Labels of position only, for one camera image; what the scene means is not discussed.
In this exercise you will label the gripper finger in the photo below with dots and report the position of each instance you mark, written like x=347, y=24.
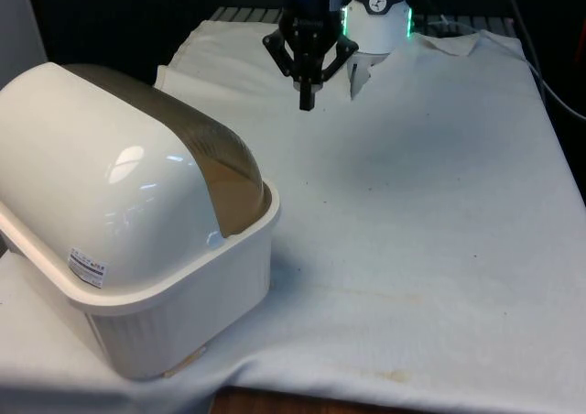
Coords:
x=286, y=50
x=334, y=52

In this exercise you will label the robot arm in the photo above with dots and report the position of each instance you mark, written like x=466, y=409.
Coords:
x=377, y=25

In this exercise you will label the rounded box lid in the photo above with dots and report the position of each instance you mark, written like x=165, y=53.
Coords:
x=114, y=157

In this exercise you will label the cream box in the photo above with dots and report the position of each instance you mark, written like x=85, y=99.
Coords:
x=183, y=322

